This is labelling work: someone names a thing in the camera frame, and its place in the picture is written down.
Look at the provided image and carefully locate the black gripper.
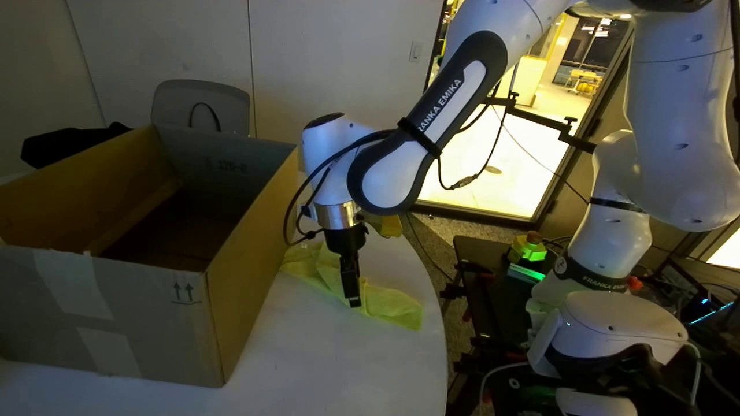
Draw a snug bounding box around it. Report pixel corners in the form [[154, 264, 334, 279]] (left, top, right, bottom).
[[319, 222, 373, 309]]

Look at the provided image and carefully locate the yellow microfiber cloth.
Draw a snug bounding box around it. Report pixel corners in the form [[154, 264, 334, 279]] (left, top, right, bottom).
[[281, 241, 427, 332]]

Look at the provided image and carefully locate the brown cardboard box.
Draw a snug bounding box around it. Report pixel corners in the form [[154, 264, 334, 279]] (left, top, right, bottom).
[[0, 122, 305, 390]]

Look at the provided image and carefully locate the black garment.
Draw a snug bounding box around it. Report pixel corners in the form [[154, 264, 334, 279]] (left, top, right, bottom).
[[18, 120, 133, 172]]

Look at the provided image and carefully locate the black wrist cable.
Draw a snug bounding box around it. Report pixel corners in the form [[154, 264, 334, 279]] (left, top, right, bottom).
[[281, 127, 397, 249]]

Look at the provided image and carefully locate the black hanging cable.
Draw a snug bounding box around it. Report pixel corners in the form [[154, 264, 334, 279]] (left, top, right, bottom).
[[433, 72, 513, 191]]

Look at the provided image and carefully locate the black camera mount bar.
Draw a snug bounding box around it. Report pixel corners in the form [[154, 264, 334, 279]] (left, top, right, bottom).
[[493, 91, 602, 156]]

